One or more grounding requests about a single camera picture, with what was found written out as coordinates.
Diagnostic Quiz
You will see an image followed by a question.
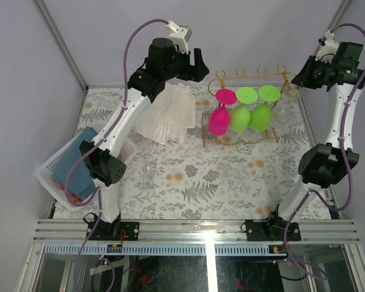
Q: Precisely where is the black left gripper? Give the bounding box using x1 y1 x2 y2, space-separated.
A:
159 44 205 80

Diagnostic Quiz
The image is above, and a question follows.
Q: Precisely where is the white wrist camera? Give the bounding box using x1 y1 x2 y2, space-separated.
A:
166 21 192 54
315 30 339 61

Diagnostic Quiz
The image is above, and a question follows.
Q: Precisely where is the green plastic wine glass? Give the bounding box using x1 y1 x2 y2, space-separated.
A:
249 85 281 131
229 86 258 133

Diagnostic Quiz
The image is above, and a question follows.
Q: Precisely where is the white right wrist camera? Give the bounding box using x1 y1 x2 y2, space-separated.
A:
315 30 339 61

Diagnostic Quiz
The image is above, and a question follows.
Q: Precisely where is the aluminium front rail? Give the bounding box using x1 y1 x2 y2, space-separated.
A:
33 219 361 256

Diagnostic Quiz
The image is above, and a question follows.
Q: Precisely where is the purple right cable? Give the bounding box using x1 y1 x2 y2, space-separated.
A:
282 23 365 282

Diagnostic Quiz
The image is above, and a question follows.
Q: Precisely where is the white plastic basket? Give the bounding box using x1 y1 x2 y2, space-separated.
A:
35 121 137 212

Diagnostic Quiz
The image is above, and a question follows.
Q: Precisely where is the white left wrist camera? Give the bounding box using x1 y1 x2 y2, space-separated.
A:
166 21 192 54

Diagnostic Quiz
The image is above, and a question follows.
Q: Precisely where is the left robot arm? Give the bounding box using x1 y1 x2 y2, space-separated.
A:
80 38 209 240

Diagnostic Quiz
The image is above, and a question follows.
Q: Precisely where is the gold wire wine glass rack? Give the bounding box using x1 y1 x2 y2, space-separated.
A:
201 66 299 146

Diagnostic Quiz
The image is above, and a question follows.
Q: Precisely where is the white pleated cloth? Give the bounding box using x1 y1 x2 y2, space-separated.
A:
134 83 196 145

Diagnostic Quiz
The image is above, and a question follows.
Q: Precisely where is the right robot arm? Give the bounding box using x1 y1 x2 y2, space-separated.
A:
265 42 365 240

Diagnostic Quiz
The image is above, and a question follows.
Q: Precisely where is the blue folded towel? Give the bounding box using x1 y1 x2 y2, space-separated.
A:
52 127 98 200

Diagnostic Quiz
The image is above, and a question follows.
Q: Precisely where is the red item in basket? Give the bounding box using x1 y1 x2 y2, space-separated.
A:
53 180 83 205

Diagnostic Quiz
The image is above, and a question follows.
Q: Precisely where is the clear wine glass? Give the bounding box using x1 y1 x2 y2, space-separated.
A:
274 83 302 120
142 161 155 190

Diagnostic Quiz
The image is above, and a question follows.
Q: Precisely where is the magenta plastic wine glass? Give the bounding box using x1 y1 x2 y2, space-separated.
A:
207 88 237 136

